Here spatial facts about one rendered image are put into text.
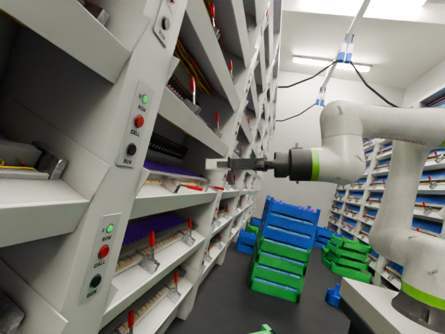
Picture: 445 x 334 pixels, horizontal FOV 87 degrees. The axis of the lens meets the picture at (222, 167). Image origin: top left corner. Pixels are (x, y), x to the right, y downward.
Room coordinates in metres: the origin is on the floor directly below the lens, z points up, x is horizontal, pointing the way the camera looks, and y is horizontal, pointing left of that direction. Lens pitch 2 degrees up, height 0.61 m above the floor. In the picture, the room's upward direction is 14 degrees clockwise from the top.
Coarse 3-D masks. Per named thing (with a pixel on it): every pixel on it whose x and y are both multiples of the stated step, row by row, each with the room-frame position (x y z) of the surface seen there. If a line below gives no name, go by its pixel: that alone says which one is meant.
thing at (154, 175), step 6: (150, 174) 0.51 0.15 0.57; (156, 174) 0.54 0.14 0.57; (162, 174) 0.56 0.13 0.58; (168, 174) 0.60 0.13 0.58; (174, 174) 0.65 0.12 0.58; (180, 174) 0.71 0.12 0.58; (150, 180) 0.50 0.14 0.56; (156, 180) 0.55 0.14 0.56; (162, 180) 0.58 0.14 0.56; (180, 180) 0.69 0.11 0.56; (186, 180) 0.73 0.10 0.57; (192, 180) 0.79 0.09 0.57; (204, 180) 0.92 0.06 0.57
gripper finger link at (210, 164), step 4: (208, 160) 0.69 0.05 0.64; (212, 160) 0.68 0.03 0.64; (216, 160) 0.68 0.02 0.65; (220, 160) 0.68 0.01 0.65; (224, 160) 0.68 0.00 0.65; (208, 164) 0.68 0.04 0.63; (212, 164) 0.68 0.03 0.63; (216, 164) 0.68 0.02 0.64; (208, 168) 0.68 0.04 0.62; (212, 168) 0.68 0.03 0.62; (216, 168) 0.68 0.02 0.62; (220, 168) 0.68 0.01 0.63; (224, 168) 0.67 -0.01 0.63; (228, 168) 0.67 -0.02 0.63
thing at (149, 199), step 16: (176, 160) 0.93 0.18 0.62; (144, 176) 0.38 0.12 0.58; (208, 176) 0.99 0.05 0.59; (144, 192) 0.44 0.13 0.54; (160, 192) 0.50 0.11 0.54; (192, 192) 0.69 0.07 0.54; (208, 192) 0.84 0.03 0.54; (144, 208) 0.44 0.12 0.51; (160, 208) 0.51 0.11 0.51; (176, 208) 0.61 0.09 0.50
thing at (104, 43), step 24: (0, 0) 0.17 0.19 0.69; (24, 0) 0.18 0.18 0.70; (48, 0) 0.19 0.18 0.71; (72, 0) 0.21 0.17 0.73; (96, 0) 0.31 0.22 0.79; (24, 24) 0.19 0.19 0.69; (48, 24) 0.20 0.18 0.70; (72, 24) 0.22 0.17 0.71; (96, 24) 0.24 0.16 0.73; (120, 24) 0.30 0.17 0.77; (144, 24) 0.29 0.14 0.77; (72, 48) 0.23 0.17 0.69; (96, 48) 0.25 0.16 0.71; (120, 48) 0.28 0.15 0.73; (120, 72) 0.29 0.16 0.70
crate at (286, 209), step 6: (270, 198) 1.42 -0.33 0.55; (270, 204) 1.41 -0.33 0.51; (276, 204) 1.40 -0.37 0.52; (282, 204) 1.40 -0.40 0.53; (288, 204) 1.59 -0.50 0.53; (270, 210) 1.41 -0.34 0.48; (276, 210) 1.40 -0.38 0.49; (282, 210) 1.40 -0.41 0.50; (288, 210) 1.40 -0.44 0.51; (294, 210) 1.40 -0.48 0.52; (300, 210) 1.39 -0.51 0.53; (306, 210) 1.39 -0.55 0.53; (318, 210) 1.39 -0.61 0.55; (294, 216) 1.40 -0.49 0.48; (300, 216) 1.39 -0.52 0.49; (306, 216) 1.39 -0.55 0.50; (312, 216) 1.39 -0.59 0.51; (318, 216) 1.39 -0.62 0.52
